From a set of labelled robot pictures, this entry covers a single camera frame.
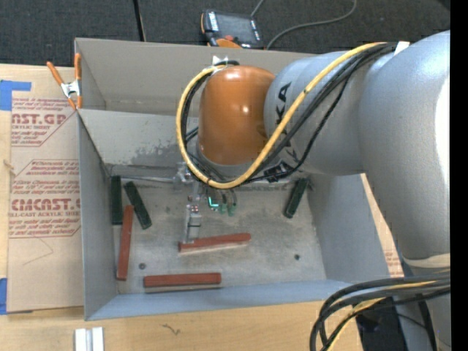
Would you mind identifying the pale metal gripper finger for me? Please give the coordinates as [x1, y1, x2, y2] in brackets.
[189, 203, 203, 241]
[181, 203, 192, 244]

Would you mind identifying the red-brown flat block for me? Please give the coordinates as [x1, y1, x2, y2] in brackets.
[143, 272, 223, 294]
[177, 232, 252, 257]
[116, 204, 135, 282]

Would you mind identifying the dark green flat block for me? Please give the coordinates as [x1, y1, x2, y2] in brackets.
[110, 175, 124, 226]
[282, 177, 312, 219]
[123, 181, 153, 230]

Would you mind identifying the grey metal bin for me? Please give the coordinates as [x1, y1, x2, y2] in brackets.
[74, 37, 404, 322]

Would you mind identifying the brown cardboard board red print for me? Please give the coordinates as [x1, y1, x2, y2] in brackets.
[0, 63, 405, 316]

